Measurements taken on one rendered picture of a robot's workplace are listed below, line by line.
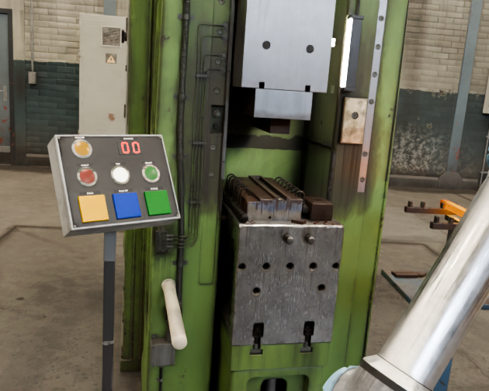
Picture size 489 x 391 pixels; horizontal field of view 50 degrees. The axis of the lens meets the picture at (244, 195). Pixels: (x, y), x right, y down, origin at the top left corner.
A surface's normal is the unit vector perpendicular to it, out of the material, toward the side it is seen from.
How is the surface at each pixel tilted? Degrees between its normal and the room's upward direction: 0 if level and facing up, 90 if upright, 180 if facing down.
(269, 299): 90
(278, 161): 90
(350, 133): 90
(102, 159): 60
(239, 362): 90
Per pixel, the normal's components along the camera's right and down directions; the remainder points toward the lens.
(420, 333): -0.40, -0.36
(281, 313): 0.21, 0.22
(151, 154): 0.56, -0.31
